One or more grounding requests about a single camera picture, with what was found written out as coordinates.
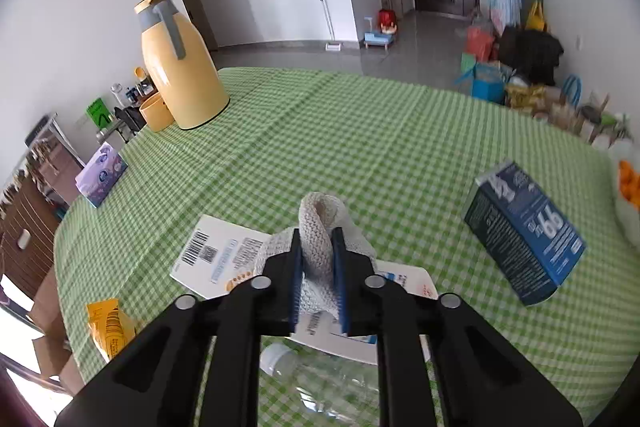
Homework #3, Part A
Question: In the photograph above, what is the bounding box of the red toy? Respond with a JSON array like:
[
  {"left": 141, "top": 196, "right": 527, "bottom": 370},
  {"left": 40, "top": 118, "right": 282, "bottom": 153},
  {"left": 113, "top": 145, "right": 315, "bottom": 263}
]
[{"left": 377, "top": 9, "right": 400, "bottom": 36}]

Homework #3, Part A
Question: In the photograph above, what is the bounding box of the white bag of oranges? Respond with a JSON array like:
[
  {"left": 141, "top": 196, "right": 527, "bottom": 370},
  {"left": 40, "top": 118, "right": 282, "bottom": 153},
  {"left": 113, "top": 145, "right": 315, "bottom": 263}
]
[{"left": 607, "top": 139, "right": 640, "bottom": 253}]

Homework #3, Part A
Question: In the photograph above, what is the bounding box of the purple tissue pack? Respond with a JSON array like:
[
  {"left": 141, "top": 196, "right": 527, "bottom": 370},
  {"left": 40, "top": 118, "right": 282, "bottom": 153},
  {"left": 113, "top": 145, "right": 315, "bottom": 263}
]
[{"left": 75, "top": 142, "right": 129, "bottom": 208}]

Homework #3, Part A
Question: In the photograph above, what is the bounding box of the green checked tablecloth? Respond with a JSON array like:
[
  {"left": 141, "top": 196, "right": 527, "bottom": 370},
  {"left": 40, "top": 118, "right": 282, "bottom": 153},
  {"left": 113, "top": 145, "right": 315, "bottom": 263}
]
[{"left": 52, "top": 67, "right": 632, "bottom": 427}]

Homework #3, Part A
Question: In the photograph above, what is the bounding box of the yellow cup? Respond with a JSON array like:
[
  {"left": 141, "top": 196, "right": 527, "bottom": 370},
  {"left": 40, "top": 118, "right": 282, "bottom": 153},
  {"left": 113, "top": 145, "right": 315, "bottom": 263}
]
[{"left": 139, "top": 92, "right": 176, "bottom": 132}]

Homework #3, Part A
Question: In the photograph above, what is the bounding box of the green box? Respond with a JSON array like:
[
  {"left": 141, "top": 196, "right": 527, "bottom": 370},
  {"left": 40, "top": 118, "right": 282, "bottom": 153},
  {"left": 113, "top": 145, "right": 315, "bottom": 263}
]
[{"left": 86, "top": 98, "right": 114, "bottom": 128}]

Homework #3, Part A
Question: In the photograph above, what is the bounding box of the clear plastic bottle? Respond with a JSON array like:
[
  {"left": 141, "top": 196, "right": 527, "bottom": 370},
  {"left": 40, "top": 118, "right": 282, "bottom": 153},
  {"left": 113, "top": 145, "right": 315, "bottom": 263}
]
[{"left": 260, "top": 342, "right": 382, "bottom": 427}]

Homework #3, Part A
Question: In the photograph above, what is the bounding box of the blue carton box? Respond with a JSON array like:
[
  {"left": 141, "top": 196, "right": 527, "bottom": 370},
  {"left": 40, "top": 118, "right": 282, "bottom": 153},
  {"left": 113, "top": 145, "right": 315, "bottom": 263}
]
[{"left": 462, "top": 161, "right": 587, "bottom": 307}]

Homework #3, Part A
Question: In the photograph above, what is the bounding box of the blue shopping bag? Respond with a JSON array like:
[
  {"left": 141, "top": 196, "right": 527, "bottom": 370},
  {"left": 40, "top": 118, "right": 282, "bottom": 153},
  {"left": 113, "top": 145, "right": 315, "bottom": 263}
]
[{"left": 454, "top": 61, "right": 507, "bottom": 104}]

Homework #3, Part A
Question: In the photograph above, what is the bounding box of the yellow bag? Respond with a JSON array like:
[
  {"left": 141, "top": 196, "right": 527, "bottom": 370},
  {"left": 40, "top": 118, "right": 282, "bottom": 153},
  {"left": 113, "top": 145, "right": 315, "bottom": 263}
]
[{"left": 525, "top": 1, "right": 549, "bottom": 32}]

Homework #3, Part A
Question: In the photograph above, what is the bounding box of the black bag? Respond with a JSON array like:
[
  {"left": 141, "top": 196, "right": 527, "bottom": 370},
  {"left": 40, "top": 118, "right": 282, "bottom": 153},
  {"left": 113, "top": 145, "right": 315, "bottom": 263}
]
[{"left": 499, "top": 26, "right": 565, "bottom": 86}]

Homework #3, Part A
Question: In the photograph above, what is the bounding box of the white mailer bag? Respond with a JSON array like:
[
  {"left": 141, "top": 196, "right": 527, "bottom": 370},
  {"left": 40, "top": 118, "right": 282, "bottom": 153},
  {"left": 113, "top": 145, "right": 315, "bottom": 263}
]
[{"left": 170, "top": 214, "right": 438, "bottom": 365}]

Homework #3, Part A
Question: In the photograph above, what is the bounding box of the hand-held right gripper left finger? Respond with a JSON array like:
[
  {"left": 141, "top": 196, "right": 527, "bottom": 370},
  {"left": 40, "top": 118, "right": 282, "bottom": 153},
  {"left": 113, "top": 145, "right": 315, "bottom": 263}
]
[{"left": 55, "top": 229, "right": 302, "bottom": 427}]

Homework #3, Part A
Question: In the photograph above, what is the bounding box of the orange paper bag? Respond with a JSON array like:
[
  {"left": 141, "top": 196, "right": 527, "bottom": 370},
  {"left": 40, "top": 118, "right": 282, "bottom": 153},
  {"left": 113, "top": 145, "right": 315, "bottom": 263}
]
[{"left": 466, "top": 27, "right": 497, "bottom": 62}]

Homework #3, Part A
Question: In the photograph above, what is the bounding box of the yellow snack packet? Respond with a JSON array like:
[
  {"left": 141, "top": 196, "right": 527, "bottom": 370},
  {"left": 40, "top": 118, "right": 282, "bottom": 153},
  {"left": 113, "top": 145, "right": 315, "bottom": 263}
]
[{"left": 86, "top": 299, "right": 137, "bottom": 363}]

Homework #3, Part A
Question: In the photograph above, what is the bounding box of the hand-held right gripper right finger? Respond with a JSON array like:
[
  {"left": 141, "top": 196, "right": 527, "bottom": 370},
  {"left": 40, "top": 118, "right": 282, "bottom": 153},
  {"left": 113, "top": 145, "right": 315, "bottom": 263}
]
[{"left": 331, "top": 228, "right": 584, "bottom": 427}]

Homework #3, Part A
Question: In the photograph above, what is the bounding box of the yellow thermos jug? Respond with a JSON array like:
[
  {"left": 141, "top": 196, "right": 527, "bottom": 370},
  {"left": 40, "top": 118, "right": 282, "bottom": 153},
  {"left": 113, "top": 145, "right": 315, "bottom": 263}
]
[{"left": 134, "top": 0, "right": 231, "bottom": 130}]

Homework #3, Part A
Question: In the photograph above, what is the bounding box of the white knitted cloth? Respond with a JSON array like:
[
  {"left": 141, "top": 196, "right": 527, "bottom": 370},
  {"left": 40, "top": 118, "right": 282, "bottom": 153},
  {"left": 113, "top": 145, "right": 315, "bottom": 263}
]
[{"left": 255, "top": 192, "right": 378, "bottom": 333}]

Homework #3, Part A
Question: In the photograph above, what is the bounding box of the small blue stool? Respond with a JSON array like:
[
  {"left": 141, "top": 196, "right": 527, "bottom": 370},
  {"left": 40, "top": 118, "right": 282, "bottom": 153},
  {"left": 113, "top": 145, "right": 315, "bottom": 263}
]
[{"left": 364, "top": 32, "right": 396, "bottom": 52}]

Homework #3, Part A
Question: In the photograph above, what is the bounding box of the white mop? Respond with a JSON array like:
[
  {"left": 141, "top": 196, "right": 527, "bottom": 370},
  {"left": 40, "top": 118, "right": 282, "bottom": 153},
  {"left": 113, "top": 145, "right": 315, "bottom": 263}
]
[{"left": 320, "top": 0, "right": 344, "bottom": 52}]

